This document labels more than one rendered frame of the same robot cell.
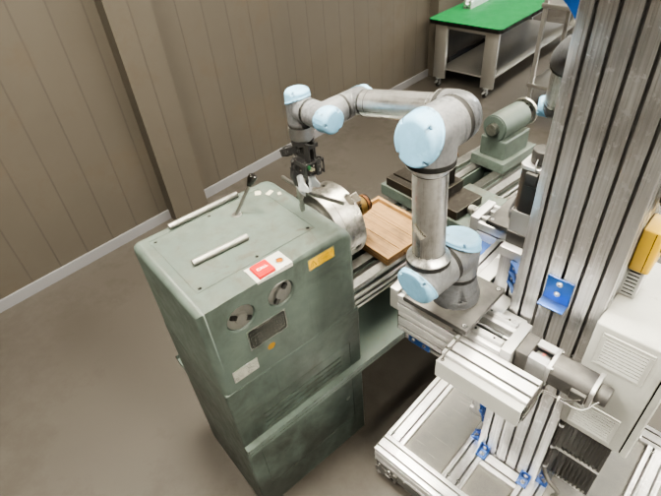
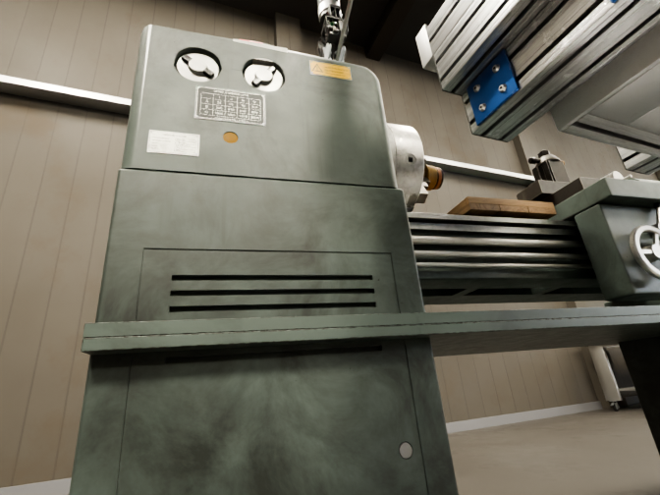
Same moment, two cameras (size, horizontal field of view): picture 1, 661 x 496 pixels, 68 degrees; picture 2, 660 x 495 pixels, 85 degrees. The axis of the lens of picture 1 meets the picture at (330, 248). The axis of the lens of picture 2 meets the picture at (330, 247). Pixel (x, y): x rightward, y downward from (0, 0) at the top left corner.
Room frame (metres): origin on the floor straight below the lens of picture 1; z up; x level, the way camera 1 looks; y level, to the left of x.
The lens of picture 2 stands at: (0.54, -0.16, 0.44)
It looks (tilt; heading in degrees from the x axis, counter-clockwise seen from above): 22 degrees up; 19
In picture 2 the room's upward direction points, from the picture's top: 5 degrees counter-clockwise
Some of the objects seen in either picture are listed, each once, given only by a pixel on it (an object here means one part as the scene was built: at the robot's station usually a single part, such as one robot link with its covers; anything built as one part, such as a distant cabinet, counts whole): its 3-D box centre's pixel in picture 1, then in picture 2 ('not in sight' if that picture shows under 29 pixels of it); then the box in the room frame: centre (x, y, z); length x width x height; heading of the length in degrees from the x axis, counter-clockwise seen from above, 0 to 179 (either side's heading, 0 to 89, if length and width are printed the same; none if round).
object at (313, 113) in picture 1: (326, 114); not in sight; (1.29, -0.02, 1.67); 0.11 x 0.11 x 0.08; 39
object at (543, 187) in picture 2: (440, 189); (552, 195); (1.86, -0.52, 1.00); 0.20 x 0.10 x 0.05; 127
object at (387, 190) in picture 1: (442, 196); (568, 228); (1.94, -0.56, 0.90); 0.53 x 0.30 x 0.06; 37
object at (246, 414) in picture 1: (276, 378); (267, 399); (1.33, 0.30, 0.43); 0.60 x 0.48 x 0.86; 127
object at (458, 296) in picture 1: (455, 280); not in sight; (1.05, -0.36, 1.21); 0.15 x 0.15 x 0.10
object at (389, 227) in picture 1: (383, 228); (474, 231); (1.75, -0.25, 0.89); 0.36 x 0.30 x 0.04; 37
